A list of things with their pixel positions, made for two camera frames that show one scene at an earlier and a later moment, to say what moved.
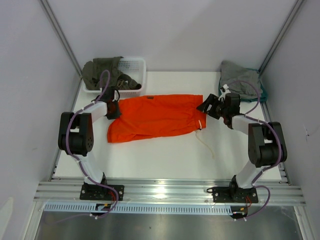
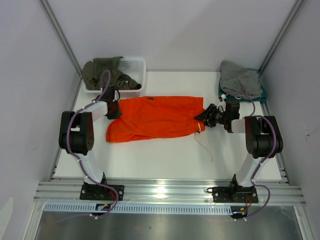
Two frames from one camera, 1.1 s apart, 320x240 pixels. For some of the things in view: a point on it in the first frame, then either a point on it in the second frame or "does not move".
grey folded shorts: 240,80 does not move
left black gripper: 117,114 does not move
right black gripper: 212,100 -> 205,115
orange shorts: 146,115 does not move
